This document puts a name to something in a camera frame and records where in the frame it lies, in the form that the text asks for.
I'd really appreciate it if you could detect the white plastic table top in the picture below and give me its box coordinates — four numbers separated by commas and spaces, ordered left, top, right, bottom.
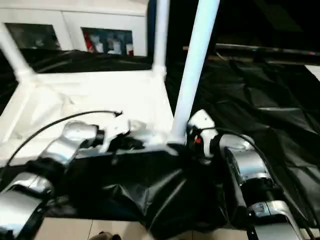
0, 69, 187, 168

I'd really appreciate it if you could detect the white plastic table leg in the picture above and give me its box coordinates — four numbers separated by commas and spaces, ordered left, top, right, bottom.
170, 0, 221, 144
0, 24, 36, 77
151, 0, 171, 74

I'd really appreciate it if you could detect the black work mat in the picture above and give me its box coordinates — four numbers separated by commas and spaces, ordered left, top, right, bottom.
0, 47, 320, 233

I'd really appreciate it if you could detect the black robot foot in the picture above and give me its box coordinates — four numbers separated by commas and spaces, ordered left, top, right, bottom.
91, 231, 121, 240

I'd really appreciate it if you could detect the white glass-door cabinet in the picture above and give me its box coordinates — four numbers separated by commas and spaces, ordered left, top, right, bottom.
0, 0, 149, 56

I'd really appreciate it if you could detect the black piano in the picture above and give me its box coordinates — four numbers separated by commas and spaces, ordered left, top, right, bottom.
147, 0, 320, 63

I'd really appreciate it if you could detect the white flat board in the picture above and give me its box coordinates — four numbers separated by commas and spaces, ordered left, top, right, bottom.
305, 64, 320, 82

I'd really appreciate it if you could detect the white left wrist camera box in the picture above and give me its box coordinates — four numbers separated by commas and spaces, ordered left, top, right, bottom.
101, 116, 134, 151

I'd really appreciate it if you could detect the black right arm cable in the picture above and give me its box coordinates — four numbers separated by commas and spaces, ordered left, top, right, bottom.
201, 126, 314, 240

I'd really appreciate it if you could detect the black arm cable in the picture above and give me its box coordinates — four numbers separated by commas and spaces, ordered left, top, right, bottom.
201, 126, 314, 240
4, 109, 125, 169

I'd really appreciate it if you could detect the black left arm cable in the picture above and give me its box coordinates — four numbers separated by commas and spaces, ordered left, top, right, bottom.
4, 109, 125, 169

